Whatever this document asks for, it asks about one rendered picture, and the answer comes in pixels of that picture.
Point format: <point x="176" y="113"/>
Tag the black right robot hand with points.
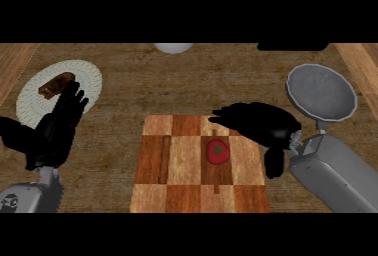
<point x="266" y="123"/>

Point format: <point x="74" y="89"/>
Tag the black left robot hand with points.
<point x="53" y="133"/>

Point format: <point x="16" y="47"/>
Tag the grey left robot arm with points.
<point x="31" y="193"/>

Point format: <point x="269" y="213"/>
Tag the red tomato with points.
<point x="217" y="152"/>

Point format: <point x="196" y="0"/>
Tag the grey frying pan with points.
<point x="320" y="93"/>

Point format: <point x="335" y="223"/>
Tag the checkered wooden cutting board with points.
<point x="196" y="166"/>

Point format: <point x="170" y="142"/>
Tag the white round plate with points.
<point x="44" y="93"/>

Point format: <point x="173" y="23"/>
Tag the brown bread piece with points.
<point x="56" y="85"/>

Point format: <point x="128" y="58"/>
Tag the white round bowl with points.
<point x="173" y="47"/>

